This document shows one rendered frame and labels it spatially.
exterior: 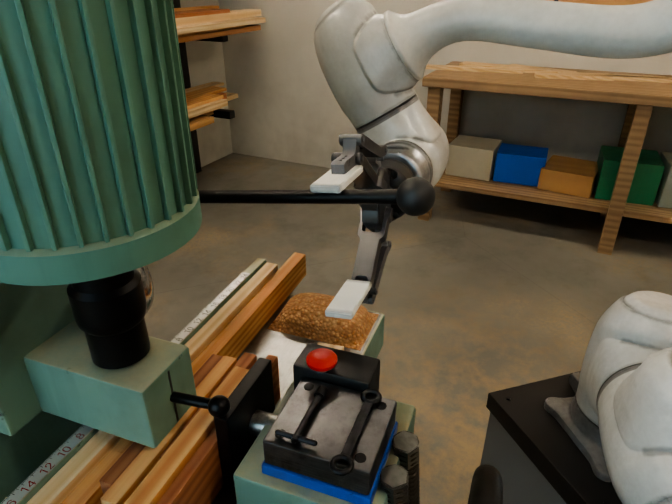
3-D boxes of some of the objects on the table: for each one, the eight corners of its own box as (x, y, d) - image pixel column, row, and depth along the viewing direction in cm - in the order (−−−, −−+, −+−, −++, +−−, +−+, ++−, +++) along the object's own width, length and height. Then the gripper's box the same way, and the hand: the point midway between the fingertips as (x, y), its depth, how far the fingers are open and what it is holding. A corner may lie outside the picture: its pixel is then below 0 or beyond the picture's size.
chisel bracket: (158, 462, 48) (142, 393, 44) (42, 422, 53) (18, 356, 49) (203, 407, 54) (192, 342, 50) (96, 375, 59) (78, 313, 55)
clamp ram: (291, 506, 49) (287, 439, 45) (222, 483, 52) (212, 416, 47) (326, 436, 57) (325, 372, 52) (264, 418, 59) (259, 356, 55)
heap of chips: (360, 350, 70) (361, 328, 68) (267, 329, 75) (265, 307, 73) (379, 314, 78) (380, 293, 76) (293, 296, 82) (292, 276, 80)
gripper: (369, 266, 76) (310, 354, 58) (356, 88, 65) (280, 130, 47) (420, 270, 73) (375, 365, 55) (416, 86, 62) (358, 130, 44)
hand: (335, 251), depth 52 cm, fingers open, 13 cm apart
